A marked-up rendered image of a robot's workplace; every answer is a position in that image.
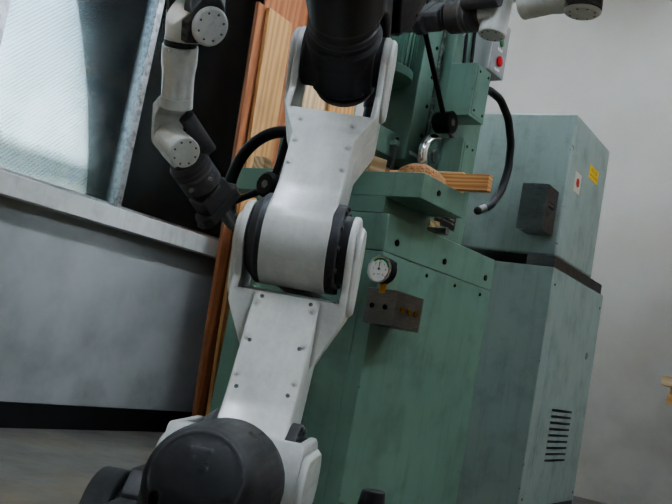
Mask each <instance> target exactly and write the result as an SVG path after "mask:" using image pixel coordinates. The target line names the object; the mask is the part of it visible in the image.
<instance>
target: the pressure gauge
mask: <svg viewBox="0 0 672 504"><path fill-rule="evenodd" d="M380 258H381V260H380ZM379 263H380V266H379ZM378 267H379V268H380V270H378ZM367 274H368V277H369V278H370V280H371V281H373V282H375V283H380V286H379V293H385V290H386V288H387V284H389V283H390V282H392V281H393V280H394V278H395V276H396V274H397V266H396V263H395V262H394V260H392V259H391V258H388V257H386V256H384V255H377V256H375V257H374V258H372V259H371V261H370V262H369V264H368V267H367Z"/></svg>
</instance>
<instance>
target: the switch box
mask: <svg viewBox="0 0 672 504"><path fill-rule="evenodd" d="M510 32H511V29H510V28H509V27H508V29H507V34H506V38H505V39H504V46H503V47H502V48H501V47H500V44H499V42H500V41H499V42H492V41H487V40H484V39H482V38H481V37H480V36H479V35H478V32H477V34H476V43H475V52H474V60H473V63H474V62H477V63H479V64H480V65H481V66H482V67H483V68H485V69H486V70H487V71H488V72H489V73H491V78H490V81H502V80H503V74H504V68H505V62H506V56H507V50H508V44H509V38H510ZM498 47H500V48H501V49H502V50H503V51H502V53H501V52H500V51H499V50H498ZM499 56H501V57H502V58H503V65H502V66H501V67H498V65H497V58H498V57H499ZM495 66H496V67H497V68H498V69H500V70H499V72H498V71H497V70H495Z"/></svg>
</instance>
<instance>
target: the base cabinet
mask: <svg viewBox="0 0 672 504"><path fill-rule="evenodd" d="M377 255H384V256H386V257H388V258H391V259H392V260H394V262H395V263H396V266H397V274H396V276H395V278H394V280H393V281H392V282H390V283H389V284H387V288H386V289H389V290H397V291H400V292H404V293H407V294H410V295H413V296H416V297H420V298H423V299H424V303H423V309H422V315H421V320H420V326H419V332H418V333H416V332H410V331H403V330H397V329H390V328H386V327H382V326H378V325H374V324H370V323H365V322H363V321H362V320H363V314H364V309H365V303H366V298H367V292H368V287H372V288H379V286H380V283H375V282H373V281H371V280H370V278H369V277H368V274H367V267H368V264H369V262H370V261H371V259H372V258H374V257H375V256H377ZM489 296H490V291H488V290H485V289H483V288H480V287H477V286H475V285H472V284H469V283H467V282H464V281H461V280H458V279H456V278H453V277H450V276H448V275H445V274H442V273H440V272H437V271H434V270H432V269H429V268H426V267H423V266H421V265H418V264H415V263H413V262H410V261H407V260H405V259H402V258H399V257H397V256H394V255H391V254H388V253H386V252H383V251H374V250H365V253H364V259H363V264H362V270H361V275H360V281H359V286H358V292H357V297H356V303H355V308H354V312H353V315H352V316H350V317H349V318H348V319H347V321H346V323H345V324H344V325H343V327H342V328H341V330H340V331H339V333H338V334H337V335H336V337H335V338H334V340H333V341H332V342H331V344H330V345H329V347H328V348H327V349H326V351H325V352H324V354H323V355H322V356H321V358H320V359H319V361H318V362H317V363H316V365H315V366H314V370H313V374H312V378H311V382H310V387H309V391H308V395H307V399H306V403H305V407H304V412H303V416H302V420H301V424H302V425H304V427H305V429H307V432H306V434H305V437H309V438H310V437H313V438H316V439H317V441H318V450H319V451H320V453H321V455H322V459H321V468H320V474H319V479H318V484H317V489H316V493H315V497H314V500H313V503H312V504H340V503H344V504H357V503H358V500H359V497H360V494H361V492H362V490H363V489H365V488H370V489H377V490H381V491H384V492H385V504H456V499H457V493H458V487H459V481H460V475H461V469H462V463H463V456H464V450H465V444H466V438H467V432H468V426H469V420H470V413H471V407H472V401H473V395H474V389H475V383H476V376H477V370H478V364H479V358H480V352H481V346H482V340H483V333H484V327H485V321H486V315H487V309H488V303H489ZM239 345H240V344H239V340H238V336H237V333H236V329H235V325H234V321H233V317H232V314H231V310H229V315H228V320H227V325H226V330H225V335H224V340H223V345H222V351H221V356H220V361H219V366H218V371H217V376H216V381H215V386H214V391H213V396H212V401H211V407H210V412H209V414H210V413H211V412H213V411H214V410H215V409H217V408H221V405H222V402H223V400H224V396H225V393H226V390H227V387H228V383H229V380H230V376H231V373H232V369H233V366H234V363H235V359H236V356H237V352H238V349H239Z"/></svg>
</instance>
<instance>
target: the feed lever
mask: <svg viewBox="0 0 672 504"><path fill-rule="evenodd" d="M423 37H424V42H425V46H426V51H427V55H428V60H429V64H430V69H431V73H432V78H433V83H434V87H435V92H436V96H437V101H438V105H439V110H440V111H437V112H435V114H434V115H433V117H432V128H433V130H434V132H435V133H437V134H448V136H449V138H456V137H455V135H454V132H455V131H456V130H457V127H458V117H457V115H456V113H455V112H454V111H445V108H444V103H443V99H442V94H441V90H440V85H439V80H438V76H437V71H436V66H435V62H434V57H433V53H432V48H431V43H430V39H429V34H428V33H427V34H426V35H423Z"/></svg>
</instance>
